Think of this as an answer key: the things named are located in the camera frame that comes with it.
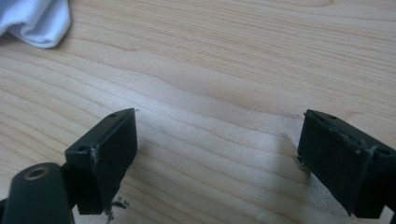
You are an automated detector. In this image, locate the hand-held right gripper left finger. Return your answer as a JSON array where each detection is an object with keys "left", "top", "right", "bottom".
[{"left": 64, "top": 107, "right": 138, "bottom": 216}]

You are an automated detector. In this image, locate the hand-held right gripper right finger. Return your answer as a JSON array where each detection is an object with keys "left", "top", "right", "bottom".
[{"left": 296, "top": 108, "right": 396, "bottom": 219}]

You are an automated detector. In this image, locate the white cloth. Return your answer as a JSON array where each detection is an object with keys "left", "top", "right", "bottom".
[{"left": 0, "top": 0, "right": 72, "bottom": 49}]

